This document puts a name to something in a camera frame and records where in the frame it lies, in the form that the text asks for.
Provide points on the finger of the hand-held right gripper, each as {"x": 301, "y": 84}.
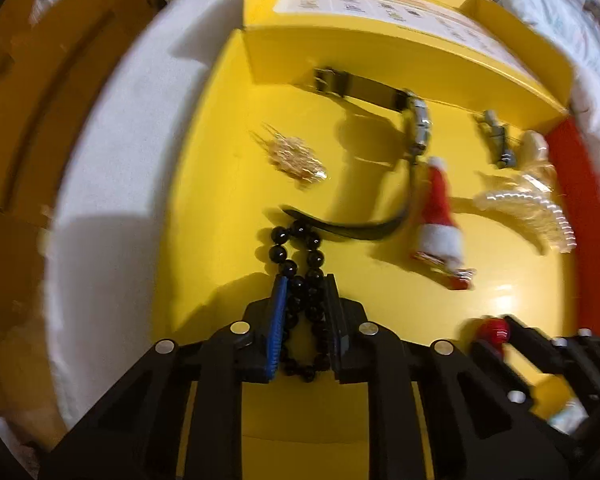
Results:
{"x": 490, "y": 357}
{"x": 535, "y": 345}

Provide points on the light blue figure clip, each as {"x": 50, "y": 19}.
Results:
{"x": 497, "y": 142}

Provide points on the red santa hat clip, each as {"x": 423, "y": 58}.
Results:
{"x": 437, "y": 200}

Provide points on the red bead hairpin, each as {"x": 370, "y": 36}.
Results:
{"x": 492, "y": 330}

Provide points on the yellow cardboard box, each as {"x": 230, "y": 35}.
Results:
{"x": 370, "y": 270}

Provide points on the white seashell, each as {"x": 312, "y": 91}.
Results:
{"x": 532, "y": 145}

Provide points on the pearl hair claw clip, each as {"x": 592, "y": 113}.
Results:
{"x": 530, "y": 205}

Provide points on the wooden wardrobe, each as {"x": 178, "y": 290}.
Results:
{"x": 30, "y": 110}

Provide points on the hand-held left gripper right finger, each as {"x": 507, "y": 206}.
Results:
{"x": 336, "y": 320}

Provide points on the white cloth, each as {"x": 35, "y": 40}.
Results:
{"x": 110, "y": 185}

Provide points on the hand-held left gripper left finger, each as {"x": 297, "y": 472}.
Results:
{"x": 279, "y": 325}

